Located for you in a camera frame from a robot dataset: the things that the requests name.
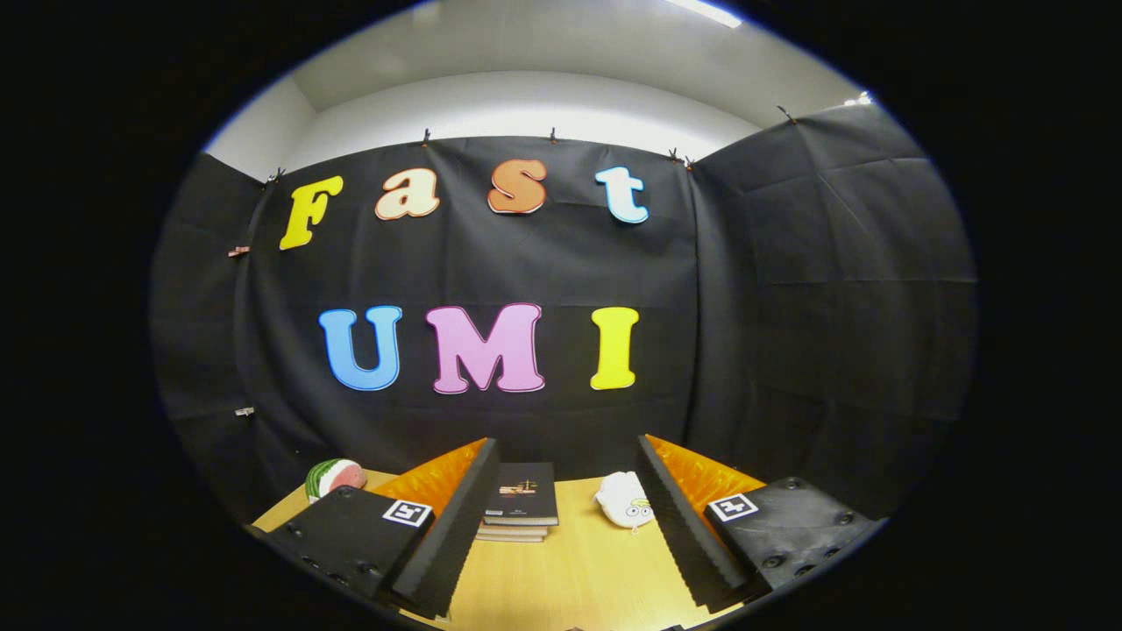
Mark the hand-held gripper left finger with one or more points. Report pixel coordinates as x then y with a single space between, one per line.
456 535

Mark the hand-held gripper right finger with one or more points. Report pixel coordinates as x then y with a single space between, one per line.
684 535

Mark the white round plush toy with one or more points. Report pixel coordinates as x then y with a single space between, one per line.
627 501

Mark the black hardcover book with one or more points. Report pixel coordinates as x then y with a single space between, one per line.
523 493

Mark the watermelon slice plush toy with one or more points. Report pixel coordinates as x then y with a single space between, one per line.
337 478

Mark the row of black cloth clips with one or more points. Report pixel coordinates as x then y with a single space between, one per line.
426 138

